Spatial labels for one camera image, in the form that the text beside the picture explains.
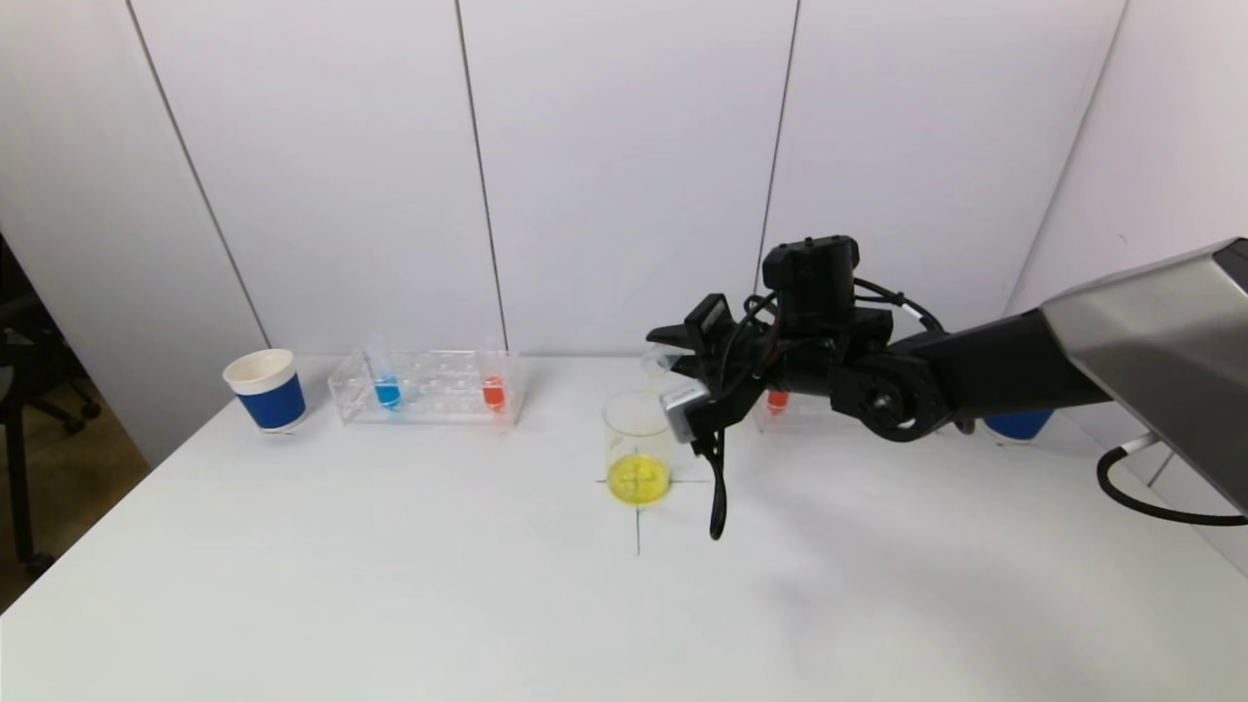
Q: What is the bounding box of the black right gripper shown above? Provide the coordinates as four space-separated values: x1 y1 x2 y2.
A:
645 292 779 390

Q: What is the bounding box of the clear glass beaker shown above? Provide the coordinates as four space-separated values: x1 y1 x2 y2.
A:
602 392 677 506

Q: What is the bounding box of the clear acrylic test tube rack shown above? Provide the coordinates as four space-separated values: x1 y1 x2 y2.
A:
328 349 526 427
749 388 961 435

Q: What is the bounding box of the test tube with blue pigment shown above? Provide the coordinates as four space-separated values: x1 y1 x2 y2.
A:
363 336 403 411

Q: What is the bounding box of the blue white paper cup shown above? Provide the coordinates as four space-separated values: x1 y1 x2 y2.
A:
983 409 1057 443
222 349 308 434

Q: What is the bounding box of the black metal stand leg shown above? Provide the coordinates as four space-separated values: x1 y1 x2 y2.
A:
0 336 57 578

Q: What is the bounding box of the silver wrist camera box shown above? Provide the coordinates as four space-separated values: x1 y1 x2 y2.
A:
660 381 712 446

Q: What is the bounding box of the black looped camera cable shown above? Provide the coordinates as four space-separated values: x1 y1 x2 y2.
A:
703 429 731 541

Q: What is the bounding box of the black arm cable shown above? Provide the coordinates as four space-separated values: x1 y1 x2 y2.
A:
1097 434 1248 528

